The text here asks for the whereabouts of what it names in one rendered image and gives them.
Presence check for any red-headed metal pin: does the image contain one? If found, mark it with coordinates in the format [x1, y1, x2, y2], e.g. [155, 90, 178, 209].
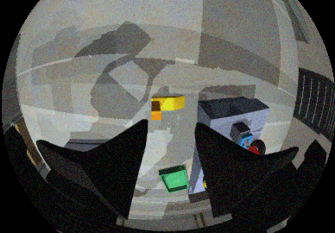
[243, 141, 259, 155]

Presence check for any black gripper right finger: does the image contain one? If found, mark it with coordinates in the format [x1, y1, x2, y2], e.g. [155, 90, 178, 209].
[194, 123, 298, 218]

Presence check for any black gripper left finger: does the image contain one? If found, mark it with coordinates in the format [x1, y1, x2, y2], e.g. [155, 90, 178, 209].
[35, 120, 148, 221]

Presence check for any yellow wheel chock with orange handle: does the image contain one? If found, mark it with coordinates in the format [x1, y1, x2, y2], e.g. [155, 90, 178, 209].
[150, 97, 185, 120]

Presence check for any green tray floor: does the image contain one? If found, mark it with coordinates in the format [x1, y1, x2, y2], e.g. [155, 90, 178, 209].
[163, 171, 187, 189]

